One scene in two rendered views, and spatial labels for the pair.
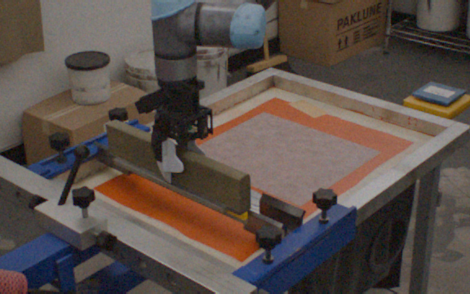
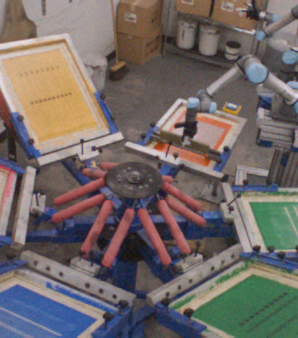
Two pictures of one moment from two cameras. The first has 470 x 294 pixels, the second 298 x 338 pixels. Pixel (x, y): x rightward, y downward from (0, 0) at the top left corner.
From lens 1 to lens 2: 213 cm
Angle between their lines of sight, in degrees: 23
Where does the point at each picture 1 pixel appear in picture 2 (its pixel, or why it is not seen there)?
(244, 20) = (213, 107)
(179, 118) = (192, 131)
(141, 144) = (173, 136)
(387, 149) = (226, 128)
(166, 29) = (192, 110)
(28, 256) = (164, 171)
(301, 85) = not seen: hidden behind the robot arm
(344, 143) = (214, 127)
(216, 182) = (199, 146)
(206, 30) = (203, 110)
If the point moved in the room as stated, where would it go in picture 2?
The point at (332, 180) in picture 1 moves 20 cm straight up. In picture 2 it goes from (216, 140) to (221, 117)
